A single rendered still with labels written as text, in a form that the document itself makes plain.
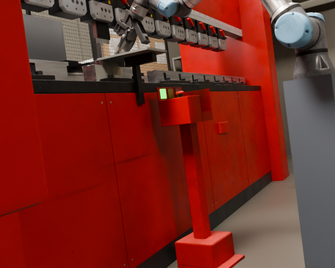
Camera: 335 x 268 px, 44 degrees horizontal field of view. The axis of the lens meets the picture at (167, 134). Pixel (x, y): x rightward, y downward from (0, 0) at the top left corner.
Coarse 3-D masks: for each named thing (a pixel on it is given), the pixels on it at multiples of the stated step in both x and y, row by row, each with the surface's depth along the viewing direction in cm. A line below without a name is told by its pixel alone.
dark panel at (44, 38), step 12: (24, 24) 221; (36, 24) 228; (48, 24) 237; (60, 24) 245; (36, 36) 227; (48, 36) 236; (60, 36) 244; (36, 48) 226; (48, 48) 235; (60, 48) 243; (48, 60) 234; (60, 60) 242
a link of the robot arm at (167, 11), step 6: (150, 0) 178; (156, 0) 177; (162, 0) 175; (168, 0) 175; (174, 0) 181; (150, 6) 181; (156, 6) 177; (162, 6) 175; (168, 6) 174; (174, 6) 177; (162, 12) 177; (168, 12) 176; (174, 12) 180
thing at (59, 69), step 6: (30, 60) 150; (36, 60) 152; (42, 60) 155; (30, 66) 152; (36, 66) 152; (42, 66) 155; (48, 66) 157; (54, 66) 160; (60, 66) 163; (48, 72) 157; (54, 72) 160; (60, 72) 163; (66, 72) 166; (60, 78) 163; (66, 78) 166
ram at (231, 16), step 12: (204, 0) 306; (216, 0) 330; (228, 0) 356; (204, 12) 303; (216, 12) 327; (228, 12) 353; (216, 24) 324; (240, 24) 381; (228, 36) 371; (240, 36) 379
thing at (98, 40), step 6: (96, 24) 190; (102, 24) 194; (96, 30) 190; (102, 30) 194; (108, 30) 199; (96, 36) 190; (102, 36) 194; (108, 36) 198; (96, 42) 191; (102, 42) 195; (108, 42) 199
